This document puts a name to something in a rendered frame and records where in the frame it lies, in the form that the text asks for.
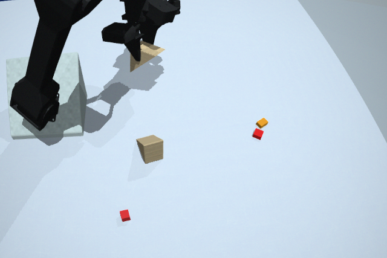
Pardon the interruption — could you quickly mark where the orange block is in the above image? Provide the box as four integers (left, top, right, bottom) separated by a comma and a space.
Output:
256, 118, 268, 128

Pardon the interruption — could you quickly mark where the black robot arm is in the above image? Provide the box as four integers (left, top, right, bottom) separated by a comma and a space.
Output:
10, 0, 180, 131

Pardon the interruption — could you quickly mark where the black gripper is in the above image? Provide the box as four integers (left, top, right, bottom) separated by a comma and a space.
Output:
102, 0, 161, 61

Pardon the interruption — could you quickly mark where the tan wooden block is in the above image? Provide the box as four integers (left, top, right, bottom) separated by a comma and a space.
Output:
136, 135, 164, 164
130, 40, 165, 73

